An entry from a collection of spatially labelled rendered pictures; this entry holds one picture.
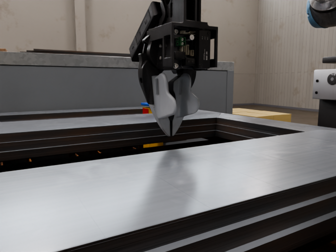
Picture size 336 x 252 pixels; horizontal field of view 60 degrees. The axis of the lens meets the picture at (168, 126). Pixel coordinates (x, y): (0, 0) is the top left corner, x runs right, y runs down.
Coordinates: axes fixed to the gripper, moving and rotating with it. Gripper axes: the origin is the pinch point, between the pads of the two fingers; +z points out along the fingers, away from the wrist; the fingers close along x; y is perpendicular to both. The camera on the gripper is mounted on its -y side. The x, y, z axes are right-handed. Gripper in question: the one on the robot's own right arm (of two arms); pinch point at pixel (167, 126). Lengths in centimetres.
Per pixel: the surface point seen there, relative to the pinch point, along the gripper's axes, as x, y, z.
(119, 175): -12.0, 11.0, 2.5
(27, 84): -14, -68, -6
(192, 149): 0.8, 5.5, 2.6
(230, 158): 2.0, 11.7, 2.6
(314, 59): 887, -569, -74
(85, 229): -17.8, 20.3, 2.4
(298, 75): 894, -630, -23
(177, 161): -4.2, 9.7, 2.5
